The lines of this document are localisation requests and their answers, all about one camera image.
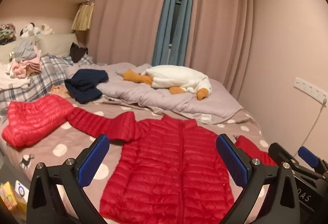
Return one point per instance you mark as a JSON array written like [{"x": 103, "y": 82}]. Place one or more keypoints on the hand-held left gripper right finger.
[{"x": 232, "y": 160}]

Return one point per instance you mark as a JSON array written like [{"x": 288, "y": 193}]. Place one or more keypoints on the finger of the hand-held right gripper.
[
  {"x": 279, "y": 152},
  {"x": 308, "y": 157}
]

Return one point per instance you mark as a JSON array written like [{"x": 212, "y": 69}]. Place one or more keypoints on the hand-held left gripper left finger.
[{"x": 93, "y": 160}]

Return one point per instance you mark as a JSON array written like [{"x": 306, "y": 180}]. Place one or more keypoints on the pink clothes pile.
[{"x": 25, "y": 66}]

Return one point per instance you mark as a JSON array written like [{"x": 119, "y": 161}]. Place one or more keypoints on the coral red down jacket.
[{"x": 35, "y": 119}]

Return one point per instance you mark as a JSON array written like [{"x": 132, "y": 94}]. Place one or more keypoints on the navy blue sweater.
[{"x": 85, "y": 84}]

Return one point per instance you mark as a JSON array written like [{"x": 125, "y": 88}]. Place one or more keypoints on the peach cloth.
[{"x": 60, "y": 91}]

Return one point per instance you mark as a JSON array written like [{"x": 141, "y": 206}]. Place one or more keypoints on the grey duvet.
[{"x": 143, "y": 98}]

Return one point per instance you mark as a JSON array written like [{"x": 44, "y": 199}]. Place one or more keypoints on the yellow box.
[{"x": 7, "y": 197}]

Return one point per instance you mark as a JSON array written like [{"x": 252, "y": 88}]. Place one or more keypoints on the plaid blanket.
[{"x": 48, "y": 73}]

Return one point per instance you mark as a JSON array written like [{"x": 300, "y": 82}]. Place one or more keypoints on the white goose plush toy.
[{"x": 174, "y": 76}]

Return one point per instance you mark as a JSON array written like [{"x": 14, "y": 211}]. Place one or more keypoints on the dark brown cloth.
[{"x": 76, "y": 53}]

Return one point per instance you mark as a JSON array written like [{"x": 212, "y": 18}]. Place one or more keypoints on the white cloth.
[{"x": 12, "y": 82}]

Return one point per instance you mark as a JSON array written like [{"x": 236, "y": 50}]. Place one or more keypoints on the beige pillow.
[
  {"x": 7, "y": 52},
  {"x": 56, "y": 43}
]

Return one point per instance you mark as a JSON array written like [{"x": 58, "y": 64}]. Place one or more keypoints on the grey garment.
[{"x": 24, "y": 48}]

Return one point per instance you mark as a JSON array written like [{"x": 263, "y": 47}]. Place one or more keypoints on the pink curtain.
[
  {"x": 220, "y": 29},
  {"x": 128, "y": 14}
]

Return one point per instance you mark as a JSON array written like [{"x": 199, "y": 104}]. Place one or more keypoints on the black and white plush toy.
[{"x": 29, "y": 30}]

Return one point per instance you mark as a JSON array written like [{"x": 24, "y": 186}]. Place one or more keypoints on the window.
[{"x": 178, "y": 24}]

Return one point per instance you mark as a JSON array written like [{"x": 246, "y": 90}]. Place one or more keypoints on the colourful knitted flowers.
[{"x": 6, "y": 34}]

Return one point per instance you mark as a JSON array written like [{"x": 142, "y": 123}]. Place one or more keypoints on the blue curtain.
[
  {"x": 164, "y": 21},
  {"x": 192, "y": 9}
]

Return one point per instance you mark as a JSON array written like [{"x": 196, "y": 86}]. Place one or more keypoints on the white wall socket strip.
[{"x": 310, "y": 88}]

